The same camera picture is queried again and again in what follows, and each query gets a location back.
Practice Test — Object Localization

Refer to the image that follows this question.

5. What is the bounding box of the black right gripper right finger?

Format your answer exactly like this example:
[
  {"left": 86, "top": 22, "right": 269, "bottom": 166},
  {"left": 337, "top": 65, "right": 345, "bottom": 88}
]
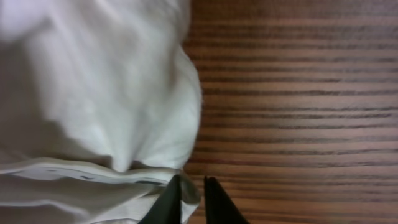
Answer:
[{"left": 203, "top": 177, "right": 249, "bottom": 224}]

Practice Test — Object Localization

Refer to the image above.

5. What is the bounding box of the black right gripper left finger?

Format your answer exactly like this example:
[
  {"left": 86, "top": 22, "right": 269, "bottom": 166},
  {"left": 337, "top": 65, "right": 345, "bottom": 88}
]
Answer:
[{"left": 139, "top": 175, "right": 182, "bottom": 224}]

